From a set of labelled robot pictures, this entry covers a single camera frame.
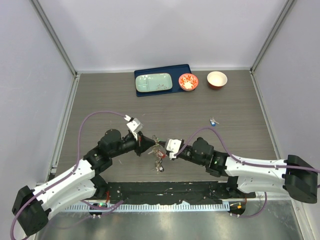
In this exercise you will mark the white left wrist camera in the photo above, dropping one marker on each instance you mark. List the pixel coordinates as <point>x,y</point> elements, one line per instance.
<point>134,126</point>

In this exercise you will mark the key with blue tag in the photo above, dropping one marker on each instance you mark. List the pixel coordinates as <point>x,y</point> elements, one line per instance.
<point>213,122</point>

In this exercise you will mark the aluminium frame post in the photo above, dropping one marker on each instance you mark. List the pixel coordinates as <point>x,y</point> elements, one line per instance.
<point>53,35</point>
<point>285,11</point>

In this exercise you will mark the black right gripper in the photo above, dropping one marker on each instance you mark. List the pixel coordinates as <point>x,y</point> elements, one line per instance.
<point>163,143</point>

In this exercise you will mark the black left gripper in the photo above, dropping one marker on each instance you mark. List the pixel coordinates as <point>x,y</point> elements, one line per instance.
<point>143,143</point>

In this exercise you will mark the right aluminium frame post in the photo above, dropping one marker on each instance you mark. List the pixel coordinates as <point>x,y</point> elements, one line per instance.
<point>285,11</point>

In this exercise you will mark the white slotted cable duct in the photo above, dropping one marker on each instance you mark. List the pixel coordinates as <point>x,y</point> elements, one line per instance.
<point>146,208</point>

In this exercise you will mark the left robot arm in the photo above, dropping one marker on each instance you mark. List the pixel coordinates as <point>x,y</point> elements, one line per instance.
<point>33,207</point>

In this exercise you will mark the metal key organizer with rings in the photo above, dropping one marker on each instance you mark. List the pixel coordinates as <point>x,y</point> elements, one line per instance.
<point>159,156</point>

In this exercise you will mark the red cup white inside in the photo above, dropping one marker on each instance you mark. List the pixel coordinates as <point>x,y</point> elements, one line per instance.
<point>216,80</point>

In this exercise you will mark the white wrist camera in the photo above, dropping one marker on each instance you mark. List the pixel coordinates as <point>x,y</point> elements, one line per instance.
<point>134,126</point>
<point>172,147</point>

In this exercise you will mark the dark blue tray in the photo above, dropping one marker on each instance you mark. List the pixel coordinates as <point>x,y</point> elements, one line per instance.
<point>174,70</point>

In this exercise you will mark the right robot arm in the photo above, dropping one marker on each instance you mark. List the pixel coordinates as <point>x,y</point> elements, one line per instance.
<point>292,176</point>

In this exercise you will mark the light green rectangular plate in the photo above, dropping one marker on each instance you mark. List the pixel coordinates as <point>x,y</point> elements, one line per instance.
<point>154,82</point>

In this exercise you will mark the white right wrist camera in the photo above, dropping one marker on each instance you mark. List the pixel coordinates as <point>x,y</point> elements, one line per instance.
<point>172,147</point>

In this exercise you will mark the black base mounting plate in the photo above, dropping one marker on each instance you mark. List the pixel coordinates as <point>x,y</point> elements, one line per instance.
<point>169,193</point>

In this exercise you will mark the orange patterned small bowl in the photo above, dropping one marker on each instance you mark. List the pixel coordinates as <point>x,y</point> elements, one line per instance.
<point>188,82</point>

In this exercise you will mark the left aluminium frame post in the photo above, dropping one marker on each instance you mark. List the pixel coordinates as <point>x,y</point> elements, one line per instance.
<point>53,35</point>

